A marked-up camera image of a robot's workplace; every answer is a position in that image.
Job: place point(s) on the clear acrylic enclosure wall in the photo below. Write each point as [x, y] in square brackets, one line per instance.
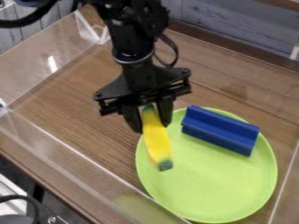
[78, 152]

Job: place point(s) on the yellow toy banana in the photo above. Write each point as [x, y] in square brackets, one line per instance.
[157, 140]

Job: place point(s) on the blue plastic block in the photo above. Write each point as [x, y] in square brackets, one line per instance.
[219, 129]

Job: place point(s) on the green round plate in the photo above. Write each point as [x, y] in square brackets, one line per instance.
[215, 186]

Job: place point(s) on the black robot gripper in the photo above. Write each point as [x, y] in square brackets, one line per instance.
[142, 85]

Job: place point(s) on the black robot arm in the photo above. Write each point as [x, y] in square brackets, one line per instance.
[137, 23]

